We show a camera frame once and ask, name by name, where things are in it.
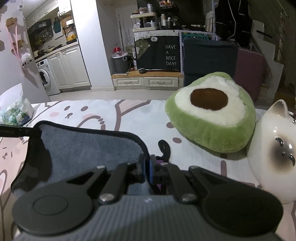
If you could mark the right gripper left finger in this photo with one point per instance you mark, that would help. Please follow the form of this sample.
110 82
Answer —
126 179

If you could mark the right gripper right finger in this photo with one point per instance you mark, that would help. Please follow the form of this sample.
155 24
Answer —
167 178

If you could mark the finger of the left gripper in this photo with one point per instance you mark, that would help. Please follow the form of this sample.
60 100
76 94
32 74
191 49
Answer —
7 131

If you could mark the purple and grey towel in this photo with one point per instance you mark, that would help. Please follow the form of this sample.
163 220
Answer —
56 152

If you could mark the tissue pack with green print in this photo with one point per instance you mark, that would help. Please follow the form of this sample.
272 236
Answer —
15 109

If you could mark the white washing machine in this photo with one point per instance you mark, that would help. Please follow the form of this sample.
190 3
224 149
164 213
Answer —
47 77

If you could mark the avocado plush pillow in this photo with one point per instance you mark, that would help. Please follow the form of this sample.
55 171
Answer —
214 112

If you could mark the white kitchen cabinet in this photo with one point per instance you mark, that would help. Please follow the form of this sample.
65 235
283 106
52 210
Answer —
68 67

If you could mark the white ceramic cat figurine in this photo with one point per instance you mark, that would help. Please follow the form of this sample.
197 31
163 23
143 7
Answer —
271 152

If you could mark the white drawer platform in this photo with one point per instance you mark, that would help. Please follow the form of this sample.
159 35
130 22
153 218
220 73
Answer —
152 80

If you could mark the dark trash bin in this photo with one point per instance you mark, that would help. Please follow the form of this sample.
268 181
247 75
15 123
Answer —
121 62

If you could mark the dark blue chair back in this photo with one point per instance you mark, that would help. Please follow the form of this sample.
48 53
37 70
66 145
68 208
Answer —
202 57

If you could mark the black have a nice day cloth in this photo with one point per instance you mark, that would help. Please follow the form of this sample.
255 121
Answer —
158 53

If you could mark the white storage shelf rack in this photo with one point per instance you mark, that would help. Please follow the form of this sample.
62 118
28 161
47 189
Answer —
144 22

